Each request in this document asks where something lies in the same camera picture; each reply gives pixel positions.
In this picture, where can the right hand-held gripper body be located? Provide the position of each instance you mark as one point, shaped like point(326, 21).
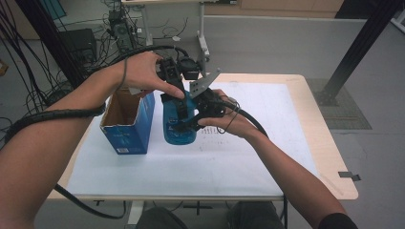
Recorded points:
point(211, 105)

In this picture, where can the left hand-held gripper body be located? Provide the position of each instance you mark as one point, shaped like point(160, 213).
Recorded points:
point(173, 71)

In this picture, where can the blue bottle with white cap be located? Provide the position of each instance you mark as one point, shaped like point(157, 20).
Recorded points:
point(178, 136)

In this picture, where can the blue cardboard box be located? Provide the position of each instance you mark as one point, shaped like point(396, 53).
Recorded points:
point(130, 136)

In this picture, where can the person's right hand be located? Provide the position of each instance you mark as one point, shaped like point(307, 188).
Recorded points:
point(234, 122)

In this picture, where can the person's left hand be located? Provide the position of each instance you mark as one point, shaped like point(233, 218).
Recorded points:
point(143, 74)

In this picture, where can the white paper mat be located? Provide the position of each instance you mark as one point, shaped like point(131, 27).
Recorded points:
point(207, 171)

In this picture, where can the black computer tower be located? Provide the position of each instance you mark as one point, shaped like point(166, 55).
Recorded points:
point(122, 31)

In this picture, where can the black box on floor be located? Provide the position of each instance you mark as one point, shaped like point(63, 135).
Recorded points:
point(79, 43)

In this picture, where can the person's left leg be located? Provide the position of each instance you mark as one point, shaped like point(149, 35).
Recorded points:
point(159, 219)

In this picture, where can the person's leg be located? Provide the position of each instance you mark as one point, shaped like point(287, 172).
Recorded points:
point(159, 219)
point(254, 216)

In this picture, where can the wooden cabinets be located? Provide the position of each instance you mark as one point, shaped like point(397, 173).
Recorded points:
point(254, 8)

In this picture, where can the person's right leg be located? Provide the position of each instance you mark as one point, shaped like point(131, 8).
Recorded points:
point(254, 216)

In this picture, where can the teal panel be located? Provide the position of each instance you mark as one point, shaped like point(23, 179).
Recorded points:
point(52, 8)

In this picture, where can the black tape piece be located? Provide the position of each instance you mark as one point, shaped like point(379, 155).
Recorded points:
point(349, 175)

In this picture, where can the person's black sleeve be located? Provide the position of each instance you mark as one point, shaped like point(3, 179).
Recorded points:
point(337, 222)

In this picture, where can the white desk frame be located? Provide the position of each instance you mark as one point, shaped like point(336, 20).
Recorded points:
point(202, 31)

